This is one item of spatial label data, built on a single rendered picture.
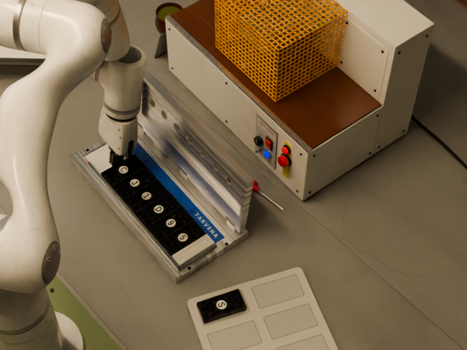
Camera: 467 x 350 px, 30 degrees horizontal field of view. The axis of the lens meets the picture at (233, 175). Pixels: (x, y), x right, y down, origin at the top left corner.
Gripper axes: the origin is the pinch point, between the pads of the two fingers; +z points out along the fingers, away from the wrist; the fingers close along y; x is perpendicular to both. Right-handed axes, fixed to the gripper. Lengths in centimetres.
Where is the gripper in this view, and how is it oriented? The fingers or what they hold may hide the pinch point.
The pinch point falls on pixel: (116, 156)
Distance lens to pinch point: 212.4
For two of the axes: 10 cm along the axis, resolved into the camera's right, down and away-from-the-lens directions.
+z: -1.7, 6.9, 7.0
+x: 7.7, -3.5, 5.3
